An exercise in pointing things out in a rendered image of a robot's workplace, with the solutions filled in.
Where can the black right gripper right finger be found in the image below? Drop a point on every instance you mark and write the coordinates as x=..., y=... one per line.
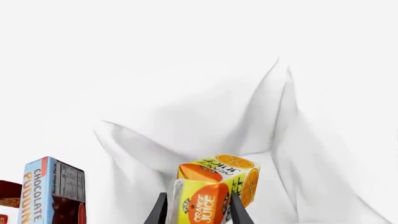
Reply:
x=238, y=211

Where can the dark red food box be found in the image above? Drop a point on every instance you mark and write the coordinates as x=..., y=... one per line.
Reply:
x=9, y=192

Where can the red and white food box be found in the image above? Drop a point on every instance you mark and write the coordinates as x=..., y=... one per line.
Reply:
x=3, y=219

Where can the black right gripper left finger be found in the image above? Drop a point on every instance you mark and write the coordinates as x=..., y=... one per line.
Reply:
x=160, y=213

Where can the chocolate pudding box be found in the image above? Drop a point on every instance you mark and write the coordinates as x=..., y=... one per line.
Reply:
x=51, y=193

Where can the orange juice carton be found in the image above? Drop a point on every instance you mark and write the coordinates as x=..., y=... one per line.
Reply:
x=214, y=186

